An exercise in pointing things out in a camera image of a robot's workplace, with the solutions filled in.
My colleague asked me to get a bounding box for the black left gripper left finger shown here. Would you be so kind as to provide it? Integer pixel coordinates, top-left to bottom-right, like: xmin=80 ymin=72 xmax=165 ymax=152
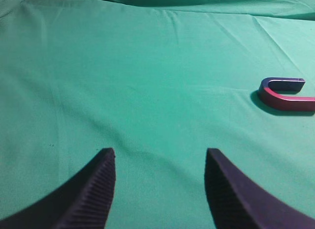
xmin=0 ymin=148 xmax=116 ymax=229

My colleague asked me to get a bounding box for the green cloth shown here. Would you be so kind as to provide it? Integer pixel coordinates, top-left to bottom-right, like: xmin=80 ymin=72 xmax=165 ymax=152
xmin=0 ymin=0 xmax=315 ymax=229

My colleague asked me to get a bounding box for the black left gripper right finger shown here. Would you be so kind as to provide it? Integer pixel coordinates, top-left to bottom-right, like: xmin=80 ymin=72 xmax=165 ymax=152
xmin=205 ymin=148 xmax=315 ymax=229

